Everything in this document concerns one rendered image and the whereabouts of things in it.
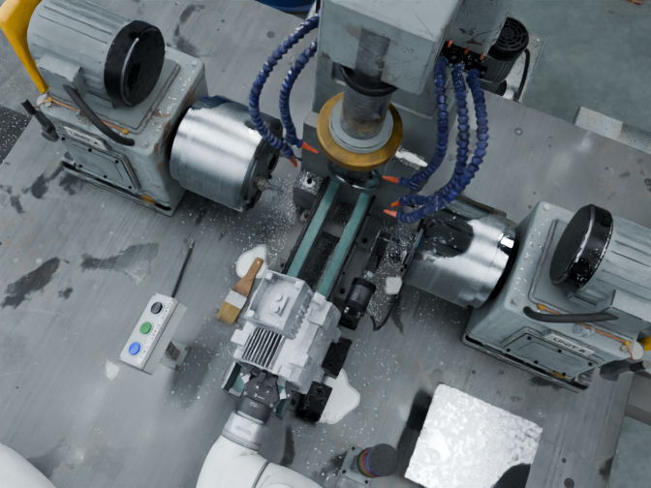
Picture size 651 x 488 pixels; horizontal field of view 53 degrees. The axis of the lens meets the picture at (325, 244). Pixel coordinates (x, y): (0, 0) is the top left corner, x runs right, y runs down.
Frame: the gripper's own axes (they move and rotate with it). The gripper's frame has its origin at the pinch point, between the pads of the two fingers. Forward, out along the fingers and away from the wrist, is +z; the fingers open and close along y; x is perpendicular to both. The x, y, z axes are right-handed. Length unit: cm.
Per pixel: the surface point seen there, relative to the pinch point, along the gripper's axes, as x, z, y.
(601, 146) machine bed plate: 38, 92, -61
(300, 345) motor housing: -3.5, -1.8, -3.8
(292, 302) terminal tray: -5.7, 5.8, 1.6
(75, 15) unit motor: -25, 41, 67
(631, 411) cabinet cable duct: 109, 32, -124
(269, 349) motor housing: -5.7, -5.4, 1.9
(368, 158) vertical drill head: -23.7, 36.9, -2.2
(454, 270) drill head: -3.9, 27.3, -28.9
